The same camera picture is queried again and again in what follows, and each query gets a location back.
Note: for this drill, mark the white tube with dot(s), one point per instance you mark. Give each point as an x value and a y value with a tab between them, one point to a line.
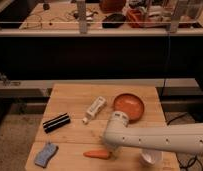
97	105

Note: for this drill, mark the black tray on bench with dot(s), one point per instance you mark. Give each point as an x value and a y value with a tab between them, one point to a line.
114	20

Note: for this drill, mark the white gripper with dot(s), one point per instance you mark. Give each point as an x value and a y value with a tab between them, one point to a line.
114	150

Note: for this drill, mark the blue sponge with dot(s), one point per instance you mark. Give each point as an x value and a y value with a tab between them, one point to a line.
43	157

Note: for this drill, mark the grey metal post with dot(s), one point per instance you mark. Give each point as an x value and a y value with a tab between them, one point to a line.
81	7

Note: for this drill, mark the red container on bench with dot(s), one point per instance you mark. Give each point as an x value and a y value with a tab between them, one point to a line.
137	18

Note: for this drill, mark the orange bowl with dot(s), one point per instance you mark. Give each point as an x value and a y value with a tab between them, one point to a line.
130	104

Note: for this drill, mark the orange pepper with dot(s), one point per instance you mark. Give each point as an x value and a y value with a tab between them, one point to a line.
101	154

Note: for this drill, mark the black ribbed box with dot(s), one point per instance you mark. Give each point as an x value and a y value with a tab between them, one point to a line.
56	122

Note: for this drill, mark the white cup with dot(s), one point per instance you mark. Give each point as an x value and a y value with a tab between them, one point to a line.
151	157

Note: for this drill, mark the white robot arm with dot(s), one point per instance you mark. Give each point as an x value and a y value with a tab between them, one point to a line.
185	138

